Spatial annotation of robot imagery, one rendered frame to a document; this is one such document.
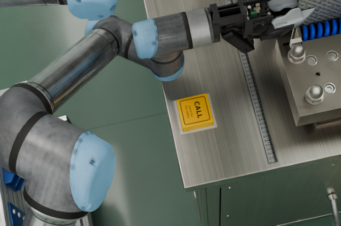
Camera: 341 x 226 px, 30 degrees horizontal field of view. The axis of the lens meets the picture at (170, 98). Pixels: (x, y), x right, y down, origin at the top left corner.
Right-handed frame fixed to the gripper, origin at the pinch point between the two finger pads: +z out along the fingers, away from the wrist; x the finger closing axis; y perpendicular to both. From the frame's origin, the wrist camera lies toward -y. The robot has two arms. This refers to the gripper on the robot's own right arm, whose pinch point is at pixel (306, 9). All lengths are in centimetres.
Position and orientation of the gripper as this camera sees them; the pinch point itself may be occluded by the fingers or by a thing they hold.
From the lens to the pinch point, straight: 132.8
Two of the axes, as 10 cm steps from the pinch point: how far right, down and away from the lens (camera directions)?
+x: -2.0, -9.0, 3.8
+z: 9.8, -2.1, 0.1
